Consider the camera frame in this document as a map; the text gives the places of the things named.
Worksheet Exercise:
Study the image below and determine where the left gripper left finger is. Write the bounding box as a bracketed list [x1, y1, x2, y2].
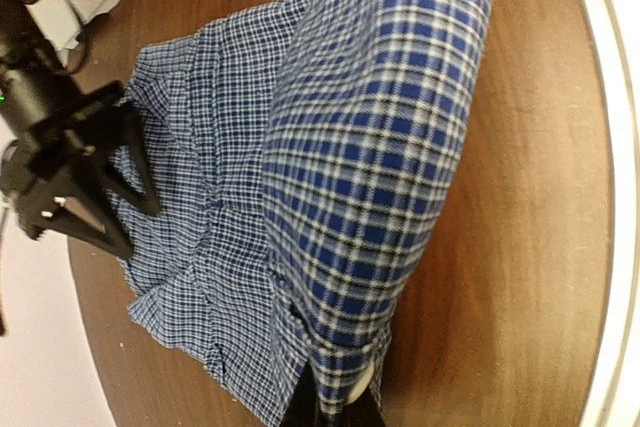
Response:
[280, 364, 325, 427]

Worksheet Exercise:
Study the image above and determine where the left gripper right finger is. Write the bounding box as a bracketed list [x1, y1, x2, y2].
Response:
[341, 387, 386, 427]

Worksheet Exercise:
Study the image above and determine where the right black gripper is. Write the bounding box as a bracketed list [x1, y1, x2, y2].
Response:
[9, 81, 161, 258]

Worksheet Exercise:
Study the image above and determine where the blue dotted shirt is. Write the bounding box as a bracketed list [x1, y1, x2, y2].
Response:
[112, 0, 492, 426]

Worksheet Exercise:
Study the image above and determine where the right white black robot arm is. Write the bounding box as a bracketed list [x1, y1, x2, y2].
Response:
[1, 0, 161, 258]

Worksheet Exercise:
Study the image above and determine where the front aluminium frame rail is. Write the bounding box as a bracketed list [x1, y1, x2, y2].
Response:
[562, 0, 640, 427]

